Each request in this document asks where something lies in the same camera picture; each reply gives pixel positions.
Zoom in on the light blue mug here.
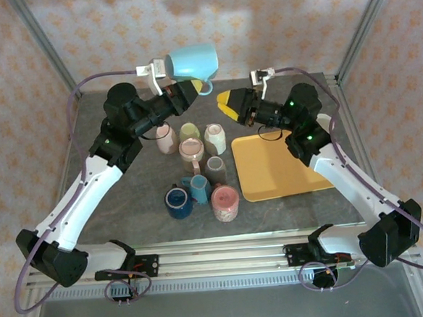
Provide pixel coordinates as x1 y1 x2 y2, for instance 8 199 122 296
162 42 222 97

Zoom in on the white faceted mug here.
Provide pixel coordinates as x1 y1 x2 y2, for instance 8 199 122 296
203 123 228 156

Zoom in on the light green mug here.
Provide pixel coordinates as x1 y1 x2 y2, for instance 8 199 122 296
178 121 201 144

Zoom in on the pearly pink mug purple interior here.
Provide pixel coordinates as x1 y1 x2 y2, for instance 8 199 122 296
177 137 207 175

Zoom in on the pale pink mug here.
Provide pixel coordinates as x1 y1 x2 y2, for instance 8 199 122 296
154 124 179 155

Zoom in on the grey mug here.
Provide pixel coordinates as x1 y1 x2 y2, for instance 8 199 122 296
204 155 227 185

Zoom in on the blue floral mug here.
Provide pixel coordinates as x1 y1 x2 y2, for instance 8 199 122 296
180 173 212 207

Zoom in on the pink patterned mug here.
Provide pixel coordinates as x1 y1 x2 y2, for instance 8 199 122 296
209 184 241 224

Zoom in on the dark blue mug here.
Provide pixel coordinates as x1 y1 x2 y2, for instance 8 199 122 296
164 186 195 221

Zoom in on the yellow tray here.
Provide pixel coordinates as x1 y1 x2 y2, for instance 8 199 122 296
230 127 335 204

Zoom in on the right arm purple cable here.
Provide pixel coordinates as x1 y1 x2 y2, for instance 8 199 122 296
273 57 423 295

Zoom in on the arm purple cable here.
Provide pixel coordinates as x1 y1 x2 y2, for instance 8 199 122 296
273 57 423 295
0 68 156 316

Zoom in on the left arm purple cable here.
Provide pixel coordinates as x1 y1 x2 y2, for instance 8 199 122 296
0 68 156 316

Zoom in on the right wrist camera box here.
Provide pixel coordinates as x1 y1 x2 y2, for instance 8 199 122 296
248 67 277 101

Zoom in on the aluminium table side rail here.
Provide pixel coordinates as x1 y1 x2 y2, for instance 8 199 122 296
324 68 401 237

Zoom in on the aluminium frame corner post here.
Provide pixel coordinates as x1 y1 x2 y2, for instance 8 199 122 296
330 0 405 85
7 0 84 105

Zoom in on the aluminium frame rail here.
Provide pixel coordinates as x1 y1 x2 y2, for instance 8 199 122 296
23 223 423 290

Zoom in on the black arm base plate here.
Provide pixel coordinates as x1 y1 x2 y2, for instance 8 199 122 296
282 241 317 269
93 253 161 283

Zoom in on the grey slotted cable duct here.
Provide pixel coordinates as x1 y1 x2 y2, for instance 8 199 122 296
42 271 315 303

